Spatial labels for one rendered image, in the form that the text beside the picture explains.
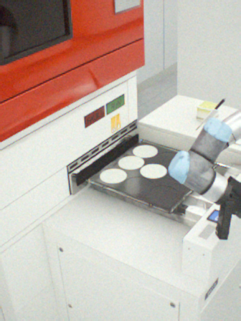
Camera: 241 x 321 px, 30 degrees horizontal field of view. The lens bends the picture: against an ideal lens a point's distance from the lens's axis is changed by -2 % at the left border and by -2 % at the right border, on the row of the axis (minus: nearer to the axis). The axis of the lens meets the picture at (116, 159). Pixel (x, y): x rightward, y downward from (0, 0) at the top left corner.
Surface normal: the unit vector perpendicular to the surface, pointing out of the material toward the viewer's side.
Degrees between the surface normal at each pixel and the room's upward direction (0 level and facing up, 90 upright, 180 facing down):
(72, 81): 90
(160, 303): 90
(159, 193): 0
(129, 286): 90
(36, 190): 90
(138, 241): 0
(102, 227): 0
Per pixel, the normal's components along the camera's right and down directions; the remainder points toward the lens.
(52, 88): 0.80, 0.27
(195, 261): -0.59, 0.44
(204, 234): -0.04, -0.86
